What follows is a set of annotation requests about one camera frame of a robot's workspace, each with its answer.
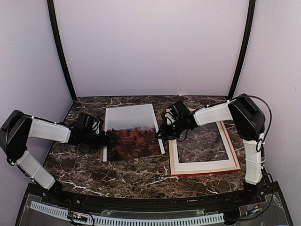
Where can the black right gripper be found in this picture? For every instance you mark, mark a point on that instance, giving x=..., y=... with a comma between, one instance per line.
x=165, y=134

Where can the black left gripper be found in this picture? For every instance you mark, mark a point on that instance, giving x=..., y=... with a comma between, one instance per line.
x=102, y=142

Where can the white backing sheet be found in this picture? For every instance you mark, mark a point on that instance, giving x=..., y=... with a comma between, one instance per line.
x=132, y=126

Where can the white mat with photo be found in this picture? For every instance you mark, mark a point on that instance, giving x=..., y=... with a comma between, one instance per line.
x=202, y=162

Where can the red wooden picture frame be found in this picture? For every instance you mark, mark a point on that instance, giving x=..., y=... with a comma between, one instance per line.
x=211, y=173

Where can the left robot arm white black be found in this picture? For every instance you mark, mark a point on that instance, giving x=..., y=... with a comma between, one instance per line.
x=19, y=128

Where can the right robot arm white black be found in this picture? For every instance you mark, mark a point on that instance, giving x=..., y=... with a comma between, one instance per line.
x=248, y=118

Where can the brown cardboard backing board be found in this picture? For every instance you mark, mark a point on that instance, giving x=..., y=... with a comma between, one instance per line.
x=122, y=153

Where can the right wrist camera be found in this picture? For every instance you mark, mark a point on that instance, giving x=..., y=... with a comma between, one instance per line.
x=179, y=110

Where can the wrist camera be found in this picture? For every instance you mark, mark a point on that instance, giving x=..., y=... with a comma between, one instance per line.
x=179, y=110
x=86, y=121

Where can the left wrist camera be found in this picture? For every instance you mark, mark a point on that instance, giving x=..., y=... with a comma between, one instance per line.
x=86, y=121

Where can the black enclosure frame post right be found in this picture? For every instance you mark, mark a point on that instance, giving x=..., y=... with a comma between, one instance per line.
x=243, y=49

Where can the black enclosure frame post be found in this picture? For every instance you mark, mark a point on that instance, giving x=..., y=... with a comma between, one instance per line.
x=59, y=49
x=243, y=49

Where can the white slotted cable duct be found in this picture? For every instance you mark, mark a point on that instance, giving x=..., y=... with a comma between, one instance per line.
x=154, y=219

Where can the black front rail base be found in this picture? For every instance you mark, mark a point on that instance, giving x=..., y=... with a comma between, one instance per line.
x=266, y=208

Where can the black enclosure frame post left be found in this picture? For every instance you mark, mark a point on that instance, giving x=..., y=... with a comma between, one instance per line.
x=59, y=49

